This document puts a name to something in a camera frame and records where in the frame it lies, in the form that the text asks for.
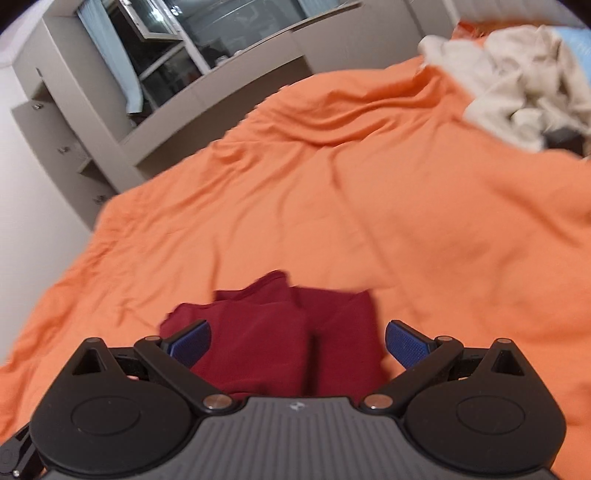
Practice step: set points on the light blue printed cloth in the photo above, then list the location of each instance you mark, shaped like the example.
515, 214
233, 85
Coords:
575, 41

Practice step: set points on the orange bed blanket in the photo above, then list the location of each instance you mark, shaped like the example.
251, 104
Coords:
323, 207

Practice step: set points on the beige crumpled clothes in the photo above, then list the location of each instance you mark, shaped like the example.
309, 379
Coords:
521, 69

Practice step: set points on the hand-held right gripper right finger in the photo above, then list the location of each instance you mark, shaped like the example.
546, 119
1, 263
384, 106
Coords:
406, 344

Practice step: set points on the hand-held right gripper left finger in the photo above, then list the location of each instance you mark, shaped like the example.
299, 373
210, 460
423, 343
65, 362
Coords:
191, 344

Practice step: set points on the glass window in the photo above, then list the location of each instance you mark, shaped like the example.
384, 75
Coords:
207, 41

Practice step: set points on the light blue curtain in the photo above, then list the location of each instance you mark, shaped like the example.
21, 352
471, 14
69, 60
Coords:
113, 60

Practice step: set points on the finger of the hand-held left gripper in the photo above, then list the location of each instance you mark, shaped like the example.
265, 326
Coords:
21, 454

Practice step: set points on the dark red knit sweater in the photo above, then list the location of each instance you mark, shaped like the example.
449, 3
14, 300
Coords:
268, 341

